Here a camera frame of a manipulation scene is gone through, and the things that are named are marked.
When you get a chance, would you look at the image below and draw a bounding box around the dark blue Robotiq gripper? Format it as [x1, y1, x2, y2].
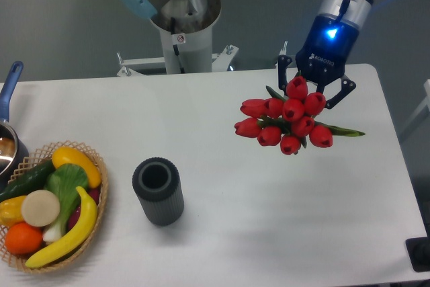
[277, 15, 359, 110]

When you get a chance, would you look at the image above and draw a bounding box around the red tulip bouquet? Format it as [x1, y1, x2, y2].
[234, 75, 365, 155]

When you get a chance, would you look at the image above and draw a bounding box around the dark grey ribbed vase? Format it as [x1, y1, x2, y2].
[132, 157, 185, 226]

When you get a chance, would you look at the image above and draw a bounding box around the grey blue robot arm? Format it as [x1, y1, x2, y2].
[120, 0, 374, 109]

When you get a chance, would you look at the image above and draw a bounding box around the black box at edge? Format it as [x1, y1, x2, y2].
[405, 237, 429, 272]

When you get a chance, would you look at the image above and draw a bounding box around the purple red vegetable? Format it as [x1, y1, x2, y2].
[67, 188, 100, 231]

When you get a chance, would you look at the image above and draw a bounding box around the yellow squash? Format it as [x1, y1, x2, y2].
[51, 147, 101, 189]

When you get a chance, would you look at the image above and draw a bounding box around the yellow banana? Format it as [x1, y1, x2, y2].
[25, 186, 97, 269]

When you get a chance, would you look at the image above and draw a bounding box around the green bok choy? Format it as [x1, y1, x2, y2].
[43, 163, 89, 244]

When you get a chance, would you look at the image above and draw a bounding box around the green cucumber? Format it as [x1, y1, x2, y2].
[1, 160, 55, 202]

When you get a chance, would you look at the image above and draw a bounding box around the beige round disc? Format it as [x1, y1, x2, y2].
[21, 190, 60, 227]

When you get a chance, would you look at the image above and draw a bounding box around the yellow bell pepper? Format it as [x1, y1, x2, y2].
[1, 196, 26, 227]

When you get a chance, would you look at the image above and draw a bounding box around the orange fruit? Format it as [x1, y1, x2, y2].
[5, 222, 42, 255]

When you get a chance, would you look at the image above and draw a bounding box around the woven wicker basket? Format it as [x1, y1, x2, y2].
[1, 140, 108, 274]

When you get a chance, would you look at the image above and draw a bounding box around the white frame at right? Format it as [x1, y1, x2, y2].
[398, 80, 429, 143]

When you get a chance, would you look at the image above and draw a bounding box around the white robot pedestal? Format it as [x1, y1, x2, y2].
[121, 0, 239, 74]

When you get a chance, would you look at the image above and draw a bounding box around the blue handled saucepan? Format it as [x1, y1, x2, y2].
[1, 61, 29, 191]

